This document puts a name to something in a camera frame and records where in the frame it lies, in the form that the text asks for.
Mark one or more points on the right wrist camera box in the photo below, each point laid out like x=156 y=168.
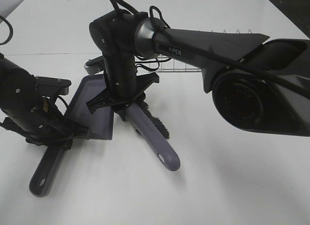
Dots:
x=95 y=65

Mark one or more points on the metal wire rack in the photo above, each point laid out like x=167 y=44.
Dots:
x=151 y=61

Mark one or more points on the grey hand brush black bristles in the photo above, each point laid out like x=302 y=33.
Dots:
x=154 y=133

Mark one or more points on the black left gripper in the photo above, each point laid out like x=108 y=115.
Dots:
x=33 y=114

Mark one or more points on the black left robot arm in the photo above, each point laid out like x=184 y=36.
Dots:
x=14 y=77

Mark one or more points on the grey plastic dustpan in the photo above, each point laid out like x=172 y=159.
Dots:
x=98 y=123

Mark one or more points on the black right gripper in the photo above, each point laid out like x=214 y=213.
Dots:
x=123 y=85

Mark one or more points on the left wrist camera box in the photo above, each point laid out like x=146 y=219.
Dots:
x=52 y=87

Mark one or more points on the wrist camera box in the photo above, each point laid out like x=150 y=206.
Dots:
x=52 y=87
x=95 y=65

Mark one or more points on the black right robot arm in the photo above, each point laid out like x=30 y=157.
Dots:
x=257 y=84

